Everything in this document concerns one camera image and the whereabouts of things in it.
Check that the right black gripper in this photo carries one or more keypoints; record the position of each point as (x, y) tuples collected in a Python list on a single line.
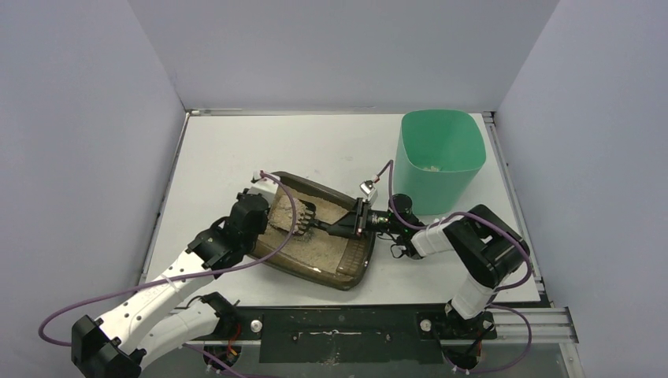
[(359, 218)]

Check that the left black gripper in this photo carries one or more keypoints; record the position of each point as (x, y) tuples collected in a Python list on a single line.
[(261, 201)]

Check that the dark plastic litter tray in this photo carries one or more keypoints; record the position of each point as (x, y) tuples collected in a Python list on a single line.
[(341, 282)]

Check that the black slotted litter scoop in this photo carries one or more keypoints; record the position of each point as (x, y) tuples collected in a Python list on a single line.
[(307, 219)]

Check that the green plastic bin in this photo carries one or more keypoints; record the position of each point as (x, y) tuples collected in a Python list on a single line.
[(446, 138)]

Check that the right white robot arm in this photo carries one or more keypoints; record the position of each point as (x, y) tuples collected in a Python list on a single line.
[(495, 256)]

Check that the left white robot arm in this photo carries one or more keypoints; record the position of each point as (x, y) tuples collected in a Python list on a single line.
[(125, 340)]

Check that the beige cat litter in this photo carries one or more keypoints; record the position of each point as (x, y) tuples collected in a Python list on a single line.
[(317, 249)]

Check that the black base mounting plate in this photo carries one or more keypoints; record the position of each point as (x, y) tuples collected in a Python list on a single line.
[(354, 334)]

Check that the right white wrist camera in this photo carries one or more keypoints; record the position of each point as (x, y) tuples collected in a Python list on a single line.
[(369, 192)]

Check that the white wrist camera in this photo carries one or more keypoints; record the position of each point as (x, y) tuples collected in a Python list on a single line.
[(264, 184), (369, 192)]

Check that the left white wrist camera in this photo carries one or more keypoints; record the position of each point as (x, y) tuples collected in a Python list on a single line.
[(264, 184)]

